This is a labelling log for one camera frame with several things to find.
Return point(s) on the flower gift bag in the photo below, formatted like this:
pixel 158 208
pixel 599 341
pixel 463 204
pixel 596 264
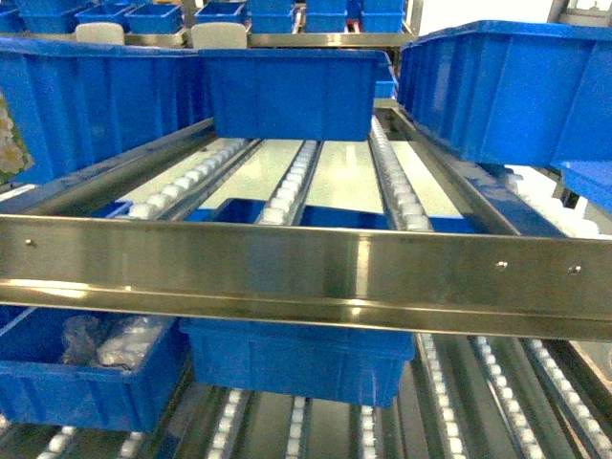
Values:
pixel 15 157

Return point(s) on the white roller track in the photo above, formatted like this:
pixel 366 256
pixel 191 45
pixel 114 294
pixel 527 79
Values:
pixel 286 204

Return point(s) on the blue bin lower shelf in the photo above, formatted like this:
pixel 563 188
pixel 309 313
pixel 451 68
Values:
pixel 346 365

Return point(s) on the blue bin upper left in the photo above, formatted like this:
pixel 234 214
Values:
pixel 324 95

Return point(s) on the grey chair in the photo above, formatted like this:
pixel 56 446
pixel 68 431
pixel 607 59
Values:
pixel 219 35

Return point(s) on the large blue bin behind bags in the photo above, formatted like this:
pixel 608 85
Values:
pixel 504 92

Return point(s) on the blue bin with plastic bags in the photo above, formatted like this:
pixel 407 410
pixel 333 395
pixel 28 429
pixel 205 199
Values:
pixel 37 388

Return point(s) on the steel rack front rail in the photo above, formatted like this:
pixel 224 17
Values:
pixel 512 286

